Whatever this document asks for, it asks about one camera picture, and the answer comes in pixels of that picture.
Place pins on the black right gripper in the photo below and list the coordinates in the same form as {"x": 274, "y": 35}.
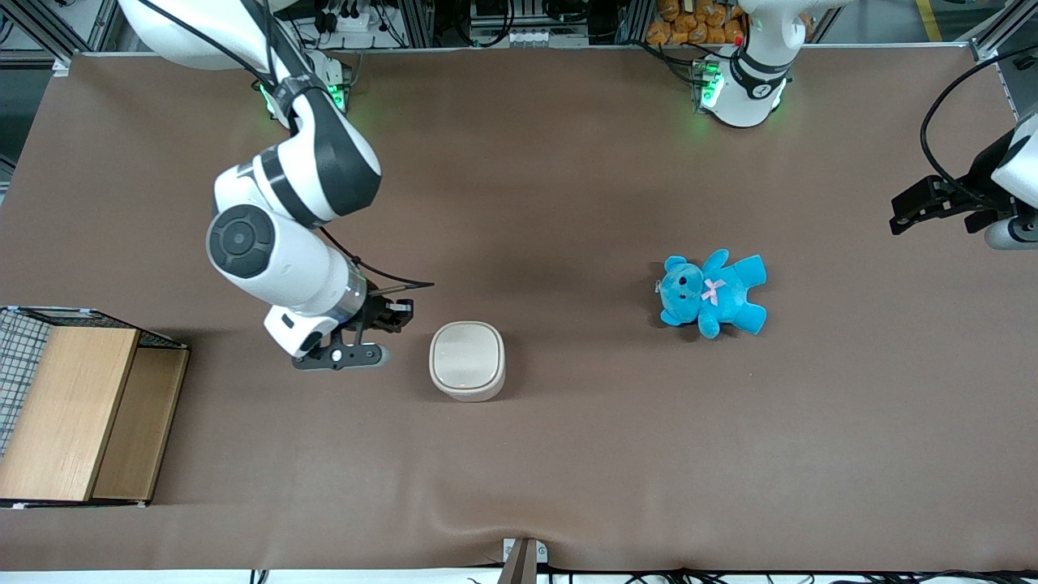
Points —
{"x": 376, "y": 311}

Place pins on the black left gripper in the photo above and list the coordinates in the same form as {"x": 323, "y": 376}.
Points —
{"x": 967, "y": 197}

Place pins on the cream white trash can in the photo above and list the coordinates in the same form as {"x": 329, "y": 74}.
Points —
{"x": 466, "y": 357}

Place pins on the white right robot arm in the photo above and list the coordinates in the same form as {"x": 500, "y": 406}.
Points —
{"x": 324, "y": 162}

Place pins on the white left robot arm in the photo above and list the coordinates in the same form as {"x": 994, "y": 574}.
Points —
{"x": 750, "y": 81}

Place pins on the brown table mat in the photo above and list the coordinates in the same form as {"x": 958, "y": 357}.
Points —
{"x": 568, "y": 446}

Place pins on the blue teddy bear plush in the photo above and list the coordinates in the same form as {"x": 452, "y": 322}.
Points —
{"x": 722, "y": 296}

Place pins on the white power strip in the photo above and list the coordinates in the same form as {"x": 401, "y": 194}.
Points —
{"x": 353, "y": 18}

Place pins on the white electronics box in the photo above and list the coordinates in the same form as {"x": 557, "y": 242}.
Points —
{"x": 527, "y": 36}

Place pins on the orange plush toy pile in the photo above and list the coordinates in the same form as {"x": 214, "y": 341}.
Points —
{"x": 689, "y": 24}

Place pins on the wooden shelf box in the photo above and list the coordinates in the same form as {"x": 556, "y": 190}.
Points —
{"x": 69, "y": 414}

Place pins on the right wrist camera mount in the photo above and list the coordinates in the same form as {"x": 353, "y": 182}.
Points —
{"x": 340, "y": 357}

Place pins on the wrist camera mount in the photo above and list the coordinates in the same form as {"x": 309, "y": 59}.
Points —
{"x": 1014, "y": 234}
{"x": 340, "y": 357}

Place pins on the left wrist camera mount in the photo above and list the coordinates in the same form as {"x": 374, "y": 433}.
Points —
{"x": 1014, "y": 234}

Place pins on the aluminium frame rail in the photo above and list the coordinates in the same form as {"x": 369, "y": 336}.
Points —
{"x": 1005, "y": 32}
{"x": 49, "y": 36}

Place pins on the metal camera pole bracket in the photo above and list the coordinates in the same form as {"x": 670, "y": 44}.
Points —
{"x": 523, "y": 560}

